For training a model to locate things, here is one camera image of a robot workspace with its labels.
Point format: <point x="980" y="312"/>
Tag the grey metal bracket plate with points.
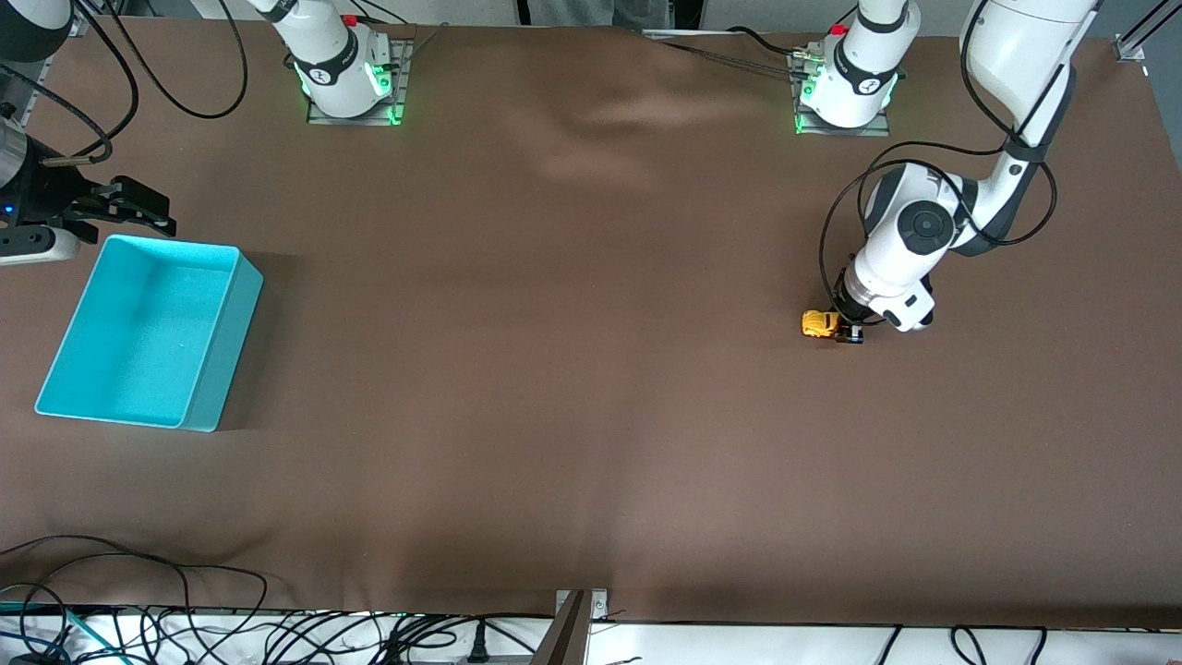
<point x="598" y="605"/>

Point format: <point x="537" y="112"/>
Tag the grey metal arm base plate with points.
<point x="868" y="131"/>
<point x="401" y="92"/>

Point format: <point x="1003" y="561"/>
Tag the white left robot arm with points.
<point x="1016" y="55"/>

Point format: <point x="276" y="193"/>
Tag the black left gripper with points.
<point x="847" y="326"/>

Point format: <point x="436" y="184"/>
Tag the dark metal profile bar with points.
<point x="563" y="637"/>

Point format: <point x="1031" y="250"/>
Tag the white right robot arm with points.
<point x="332" y="74"/>

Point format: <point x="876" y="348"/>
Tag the yellow toy beetle car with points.
<point x="818" y="324"/>

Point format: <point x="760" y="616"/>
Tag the aluminium table frame rail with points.
<point x="28" y="102"/>

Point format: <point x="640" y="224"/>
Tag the grey power strip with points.
<point x="499" y="660"/>

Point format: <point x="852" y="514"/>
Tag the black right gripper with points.
<point x="48" y="192"/>

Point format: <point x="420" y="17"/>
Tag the black power plug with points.
<point x="478" y="646"/>

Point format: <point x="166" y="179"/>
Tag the aluminium corner bracket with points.
<point x="1128" y="48"/>

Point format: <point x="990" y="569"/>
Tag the teal plastic bin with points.
<point x="138" y="332"/>

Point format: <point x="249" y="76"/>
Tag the brown table cloth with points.
<point x="591" y="416"/>

